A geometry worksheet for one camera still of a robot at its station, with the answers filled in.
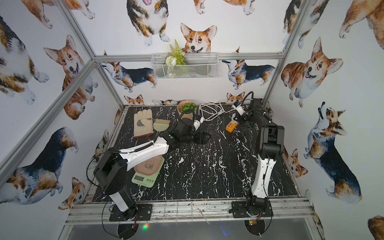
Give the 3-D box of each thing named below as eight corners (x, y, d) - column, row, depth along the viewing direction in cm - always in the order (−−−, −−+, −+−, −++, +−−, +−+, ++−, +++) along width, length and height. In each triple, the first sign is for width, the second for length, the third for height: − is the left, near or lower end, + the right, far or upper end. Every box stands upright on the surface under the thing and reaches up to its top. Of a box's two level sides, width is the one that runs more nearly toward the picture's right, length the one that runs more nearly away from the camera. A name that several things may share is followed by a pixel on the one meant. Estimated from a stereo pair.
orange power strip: (224, 129, 109) (225, 126, 106) (232, 121, 113) (232, 119, 111) (231, 133, 106) (231, 131, 104) (238, 125, 111) (239, 123, 108)
